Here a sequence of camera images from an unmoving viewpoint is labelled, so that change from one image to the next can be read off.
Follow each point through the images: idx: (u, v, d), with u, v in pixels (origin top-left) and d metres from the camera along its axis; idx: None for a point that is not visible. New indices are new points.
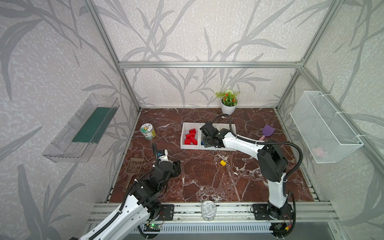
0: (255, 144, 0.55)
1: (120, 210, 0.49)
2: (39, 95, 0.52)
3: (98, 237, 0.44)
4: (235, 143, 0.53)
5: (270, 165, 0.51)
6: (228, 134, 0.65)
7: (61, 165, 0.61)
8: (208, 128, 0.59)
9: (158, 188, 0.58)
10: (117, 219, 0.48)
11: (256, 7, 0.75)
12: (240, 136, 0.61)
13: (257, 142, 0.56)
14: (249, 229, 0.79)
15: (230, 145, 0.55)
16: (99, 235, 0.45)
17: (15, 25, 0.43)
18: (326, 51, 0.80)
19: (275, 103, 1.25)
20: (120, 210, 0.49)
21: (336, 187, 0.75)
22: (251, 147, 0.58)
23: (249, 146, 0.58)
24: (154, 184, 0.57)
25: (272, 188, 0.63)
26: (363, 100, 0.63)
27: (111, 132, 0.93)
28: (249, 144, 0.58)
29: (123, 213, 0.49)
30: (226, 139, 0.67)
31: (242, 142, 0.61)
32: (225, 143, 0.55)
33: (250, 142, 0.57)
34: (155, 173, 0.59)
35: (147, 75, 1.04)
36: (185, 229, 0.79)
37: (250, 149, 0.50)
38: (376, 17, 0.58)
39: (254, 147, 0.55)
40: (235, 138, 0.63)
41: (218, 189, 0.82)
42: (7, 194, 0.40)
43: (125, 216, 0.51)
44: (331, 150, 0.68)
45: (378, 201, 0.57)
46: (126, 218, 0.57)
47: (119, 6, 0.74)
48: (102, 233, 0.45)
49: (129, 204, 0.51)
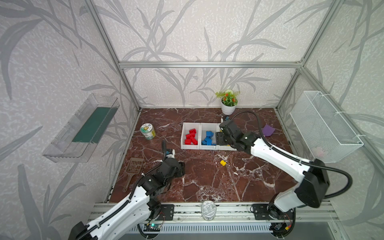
0: (298, 163, 0.46)
1: (129, 199, 0.51)
2: (39, 95, 0.52)
3: (106, 223, 0.44)
4: (270, 156, 0.53)
5: (317, 192, 0.45)
6: (262, 144, 0.54)
7: (61, 165, 0.61)
8: (231, 128, 0.64)
9: (164, 182, 0.60)
10: (125, 208, 0.49)
11: (256, 7, 0.75)
12: (275, 148, 0.51)
13: (302, 161, 0.46)
14: (249, 229, 0.79)
15: (262, 155, 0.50)
16: (108, 221, 0.45)
17: (15, 25, 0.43)
18: (326, 51, 0.80)
19: (275, 103, 1.25)
20: (129, 199, 0.51)
21: (335, 187, 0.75)
22: (292, 165, 0.47)
23: (290, 164, 0.47)
24: (160, 178, 0.59)
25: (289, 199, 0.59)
26: (363, 100, 0.63)
27: (111, 132, 0.93)
28: (291, 162, 0.47)
29: (132, 202, 0.50)
30: (257, 149, 0.56)
31: (280, 158, 0.50)
32: (256, 151, 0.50)
33: (292, 159, 0.47)
34: (163, 167, 0.61)
35: (147, 75, 1.04)
36: (185, 229, 0.79)
37: (291, 168, 0.48)
38: (377, 17, 0.58)
39: (297, 167, 0.45)
40: (269, 149, 0.52)
41: (218, 189, 0.82)
42: (7, 194, 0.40)
43: (133, 206, 0.52)
44: (331, 150, 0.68)
45: (378, 201, 0.57)
46: (134, 208, 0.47)
47: (120, 6, 0.74)
48: (110, 219, 0.45)
49: (138, 194, 0.53)
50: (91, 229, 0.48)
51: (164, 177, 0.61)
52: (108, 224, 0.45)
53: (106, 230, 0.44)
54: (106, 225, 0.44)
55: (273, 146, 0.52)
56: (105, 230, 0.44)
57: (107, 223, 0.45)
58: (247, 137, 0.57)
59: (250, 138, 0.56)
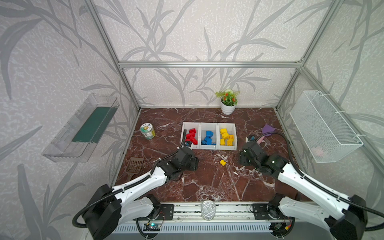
0: (336, 199, 0.42)
1: (150, 175, 0.53)
2: (38, 95, 0.51)
3: (130, 190, 0.46)
4: (301, 185, 0.50)
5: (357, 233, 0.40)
6: (291, 171, 0.51)
7: (61, 165, 0.61)
8: (254, 149, 0.61)
9: (179, 168, 0.63)
10: (146, 181, 0.51)
11: (256, 7, 0.75)
12: (308, 178, 0.48)
13: (340, 198, 0.42)
14: (249, 229, 0.79)
15: (290, 182, 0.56)
16: (131, 189, 0.46)
17: (15, 25, 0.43)
18: (326, 51, 0.80)
19: (275, 103, 1.25)
20: (150, 175, 0.53)
21: (335, 187, 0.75)
22: (329, 200, 0.43)
23: (327, 198, 0.44)
24: (176, 164, 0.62)
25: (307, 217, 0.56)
26: (363, 100, 0.63)
27: (112, 132, 0.94)
28: (327, 197, 0.44)
29: (152, 179, 0.53)
30: (286, 176, 0.52)
31: (316, 190, 0.46)
32: (285, 178, 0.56)
33: (329, 194, 0.44)
34: (179, 155, 0.64)
35: (147, 75, 1.04)
36: (185, 229, 0.79)
37: (327, 203, 0.44)
38: (377, 17, 0.58)
39: (335, 202, 0.42)
40: (301, 180, 0.48)
41: (218, 189, 0.82)
42: (7, 194, 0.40)
43: (153, 182, 0.54)
44: (332, 150, 0.63)
45: (378, 201, 0.57)
46: (152, 184, 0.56)
47: (120, 6, 0.74)
48: (132, 188, 0.47)
49: (157, 173, 0.55)
50: (117, 192, 0.44)
51: (179, 164, 0.64)
52: (131, 192, 0.46)
53: (128, 196, 0.46)
54: (130, 193, 0.46)
55: (305, 177, 0.48)
56: (129, 196, 0.46)
57: (130, 191, 0.46)
58: (274, 161, 0.54)
59: (277, 164, 0.53)
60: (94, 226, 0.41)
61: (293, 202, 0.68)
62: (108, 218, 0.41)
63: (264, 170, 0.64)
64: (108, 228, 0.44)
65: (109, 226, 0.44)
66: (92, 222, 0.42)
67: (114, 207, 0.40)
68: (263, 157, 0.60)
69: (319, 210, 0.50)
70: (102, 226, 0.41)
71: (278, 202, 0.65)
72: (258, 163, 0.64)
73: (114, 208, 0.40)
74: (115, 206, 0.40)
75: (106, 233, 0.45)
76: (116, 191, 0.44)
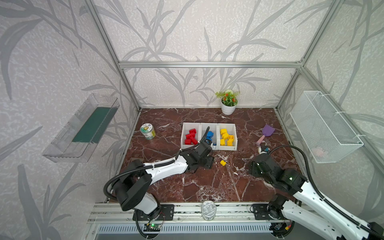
0: (356, 226, 0.42)
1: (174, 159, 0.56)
2: (38, 95, 0.51)
3: (157, 169, 0.49)
4: (321, 207, 0.48)
5: None
6: (310, 191, 0.49)
7: (61, 165, 0.61)
8: (268, 163, 0.58)
9: (197, 160, 0.66)
10: (171, 164, 0.54)
11: (256, 7, 0.75)
12: (327, 200, 0.47)
13: (361, 225, 0.42)
14: (250, 229, 0.79)
15: (307, 201, 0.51)
16: (158, 169, 0.49)
17: (15, 25, 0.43)
18: (326, 51, 0.80)
19: (275, 103, 1.25)
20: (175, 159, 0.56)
21: (335, 187, 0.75)
22: (348, 226, 0.43)
23: (347, 224, 0.43)
24: (195, 156, 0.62)
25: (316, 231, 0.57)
26: (363, 100, 0.63)
27: (111, 132, 0.93)
28: (347, 223, 0.43)
29: (175, 164, 0.56)
30: (305, 196, 0.50)
31: (335, 214, 0.45)
32: (304, 197, 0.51)
33: (350, 221, 0.43)
34: (199, 148, 0.67)
35: (147, 75, 1.04)
36: (185, 229, 0.79)
37: (347, 229, 0.43)
38: (377, 17, 0.58)
39: (354, 229, 0.42)
40: (321, 201, 0.47)
41: (218, 189, 0.82)
42: (7, 194, 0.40)
43: (175, 167, 0.57)
44: (332, 150, 0.63)
45: (378, 201, 0.57)
46: (174, 169, 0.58)
47: (119, 6, 0.74)
48: (160, 168, 0.50)
49: (180, 160, 0.58)
50: (147, 168, 0.47)
51: (199, 157, 0.69)
52: (158, 170, 0.49)
53: (156, 173, 0.49)
54: (157, 171, 0.49)
55: (325, 199, 0.47)
56: (157, 174, 0.50)
57: (157, 169, 0.49)
58: (291, 178, 0.52)
59: (294, 180, 0.51)
60: (123, 196, 0.44)
61: (299, 210, 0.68)
62: (137, 188, 0.43)
63: (277, 186, 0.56)
64: (134, 200, 0.47)
65: (135, 199, 0.47)
66: (119, 193, 0.45)
67: (145, 179, 0.43)
68: (277, 171, 0.58)
69: (328, 224, 0.51)
70: (131, 195, 0.43)
71: (281, 205, 0.65)
72: (273, 178, 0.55)
73: (144, 179, 0.43)
74: (145, 178, 0.43)
75: (131, 206, 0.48)
76: (147, 166, 0.47)
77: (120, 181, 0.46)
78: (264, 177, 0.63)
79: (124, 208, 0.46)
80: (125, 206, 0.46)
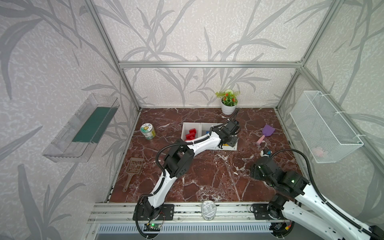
0: (357, 229, 0.42)
1: (209, 135, 0.64)
2: (38, 95, 0.51)
3: (196, 144, 0.57)
4: (322, 209, 0.48)
5: None
6: (312, 194, 0.49)
7: (61, 165, 0.61)
8: (270, 166, 0.59)
9: (228, 136, 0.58)
10: (206, 140, 0.62)
11: (256, 7, 0.75)
12: (329, 203, 0.47)
13: (363, 229, 0.42)
14: (249, 229, 0.79)
15: (308, 203, 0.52)
16: (197, 143, 0.58)
17: (15, 25, 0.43)
18: (326, 51, 0.80)
19: (275, 103, 1.25)
20: (209, 135, 0.64)
21: (335, 187, 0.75)
22: (350, 229, 0.43)
23: (348, 227, 0.43)
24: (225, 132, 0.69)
25: (317, 232, 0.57)
26: (363, 100, 0.63)
27: (111, 132, 0.93)
28: (349, 226, 0.43)
29: (211, 138, 0.64)
30: (307, 198, 0.50)
31: (337, 217, 0.45)
32: (306, 200, 0.51)
33: (352, 224, 0.43)
34: (229, 123, 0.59)
35: (147, 75, 1.04)
36: (185, 229, 0.79)
37: (348, 231, 0.44)
38: (377, 16, 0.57)
39: (355, 232, 0.42)
40: (323, 204, 0.47)
41: (218, 189, 0.82)
42: (7, 194, 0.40)
43: (211, 141, 0.66)
44: (332, 150, 0.63)
45: (378, 201, 0.57)
46: (211, 143, 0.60)
47: (119, 6, 0.74)
48: (199, 143, 0.59)
49: (214, 135, 0.65)
50: (189, 143, 0.57)
51: (228, 130, 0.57)
52: (198, 145, 0.58)
53: (196, 148, 0.57)
54: (196, 146, 0.57)
55: (327, 201, 0.47)
56: (196, 148, 0.57)
57: (197, 144, 0.58)
58: (293, 180, 0.52)
59: (296, 183, 0.51)
60: (174, 166, 0.57)
61: (300, 211, 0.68)
62: (184, 161, 0.54)
63: (279, 189, 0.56)
64: (183, 170, 0.59)
65: (184, 168, 0.59)
66: (171, 164, 0.58)
67: (189, 152, 0.54)
68: (278, 174, 0.58)
69: (330, 226, 0.51)
70: (180, 166, 0.55)
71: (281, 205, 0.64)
72: (274, 181, 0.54)
73: (188, 152, 0.54)
74: (190, 152, 0.54)
75: (181, 173, 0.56)
76: (188, 142, 0.57)
77: (170, 155, 0.58)
78: (265, 180, 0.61)
79: (176, 175, 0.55)
80: (177, 174, 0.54)
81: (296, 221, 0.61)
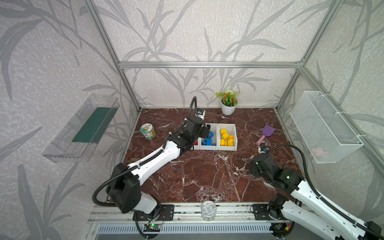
0: (352, 224, 0.42)
1: (163, 148, 0.52)
2: (38, 95, 0.51)
3: (145, 166, 0.45)
4: (317, 205, 0.49)
5: None
6: (306, 189, 0.50)
7: (61, 165, 0.61)
8: (267, 163, 0.60)
9: (191, 139, 0.60)
10: (160, 155, 0.50)
11: (256, 7, 0.75)
12: (323, 198, 0.47)
13: (357, 223, 0.42)
14: (249, 229, 0.79)
15: (304, 199, 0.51)
16: (146, 165, 0.46)
17: (16, 25, 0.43)
18: (326, 52, 0.80)
19: (275, 103, 1.25)
20: (163, 149, 0.52)
21: (335, 187, 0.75)
22: (344, 224, 0.43)
23: (343, 222, 0.43)
24: (187, 135, 0.59)
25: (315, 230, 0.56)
26: (363, 100, 0.63)
27: (112, 132, 0.94)
28: (344, 221, 0.43)
29: (165, 152, 0.51)
30: (301, 193, 0.51)
31: (331, 213, 0.46)
32: (301, 196, 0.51)
33: (346, 219, 0.43)
34: (188, 125, 0.61)
35: (147, 75, 1.04)
36: (185, 229, 0.79)
37: (343, 227, 0.44)
38: (377, 16, 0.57)
39: (350, 227, 0.42)
40: (318, 199, 0.48)
41: (218, 189, 0.82)
42: (7, 194, 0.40)
43: (167, 155, 0.53)
44: (331, 151, 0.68)
45: (378, 201, 0.57)
46: (167, 157, 0.54)
47: (120, 7, 0.75)
48: (148, 164, 0.46)
49: (170, 146, 0.54)
50: (133, 168, 0.46)
51: (190, 132, 0.62)
52: (146, 167, 0.46)
53: (145, 171, 0.45)
54: (145, 168, 0.45)
55: (321, 196, 0.48)
56: (145, 172, 0.45)
57: (145, 166, 0.45)
58: (288, 176, 0.53)
59: (291, 179, 0.52)
60: (119, 199, 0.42)
61: (299, 209, 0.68)
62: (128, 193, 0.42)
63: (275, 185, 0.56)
64: (132, 201, 0.46)
65: (133, 199, 0.46)
66: (115, 197, 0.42)
67: (132, 181, 0.41)
68: (275, 171, 0.59)
69: (327, 225, 0.51)
70: (125, 198, 0.43)
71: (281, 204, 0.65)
72: (270, 177, 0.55)
73: (131, 182, 0.42)
74: (132, 181, 0.41)
75: (130, 205, 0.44)
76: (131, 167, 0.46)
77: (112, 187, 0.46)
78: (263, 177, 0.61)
79: (123, 210, 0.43)
80: (125, 207, 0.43)
81: (294, 219, 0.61)
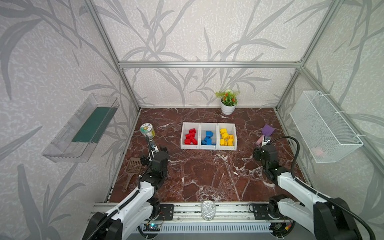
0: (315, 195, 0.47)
1: (138, 189, 0.54)
2: (38, 95, 0.51)
3: (125, 208, 0.46)
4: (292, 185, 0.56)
5: (329, 227, 0.41)
6: (287, 175, 0.59)
7: (61, 165, 0.61)
8: (272, 156, 0.67)
9: (162, 176, 0.65)
10: (136, 197, 0.51)
11: (256, 7, 0.75)
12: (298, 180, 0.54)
13: (319, 193, 0.47)
14: (249, 229, 0.79)
15: (285, 184, 0.60)
16: (126, 207, 0.47)
17: (15, 25, 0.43)
18: (326, 52, 0.80)
19: (275, 103, 1.25)
20: (139, 189, 0.54)
21: (335, 187, 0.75)
22: (309, 195, 0.48)
23: (307, 194, 0.49)
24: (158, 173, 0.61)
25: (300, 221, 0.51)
26: (363, 100, 0.63)
27: (111, 132, 0.93)
28: (309, 193, 0.48)
29: (141, 193, 0.54)
30: (283, 178, 0.60)
31: (300, 188, 0.52)
32: (282, 182, 0.61)
33: (312, 192, 0.48)
34: (154, 163, 0.65)
35: (147, 75, 1.04)
36: (185, 229, 0.79)
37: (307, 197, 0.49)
38: (377, 17, 0.58)
39: (314, 197, 0.46)
40: (292, 180, 0.56)
41: (218, 189, 0.82)
42: (7, 194, 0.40)
43: (143, 196, 0.55)
44: (331, 150, 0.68)
45: (378, 201, 0.57)
46: (143, 198, 0.56)
47: (120, 7, 0.75)
48: (127, 207, 0.47)
49: (145, 186, 0.57)
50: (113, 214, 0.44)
51: (159, 171, 0.67)
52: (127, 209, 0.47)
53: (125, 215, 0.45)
54: (126, 211, 0.46)
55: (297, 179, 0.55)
56: (126, 214, 0.46)
57: (126, 208, 0.47)
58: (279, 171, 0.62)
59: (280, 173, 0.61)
60: None
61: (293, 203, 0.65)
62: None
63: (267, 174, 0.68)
64: None
65: None
66: None
67: (116, 227, 0.41)
68: (274, 164, 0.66)
69: None
70: None
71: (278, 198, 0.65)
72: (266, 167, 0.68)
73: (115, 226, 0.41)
74: (115, 226, 0.41)
75: None
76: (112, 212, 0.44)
77: None
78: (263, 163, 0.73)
79: None
80: None
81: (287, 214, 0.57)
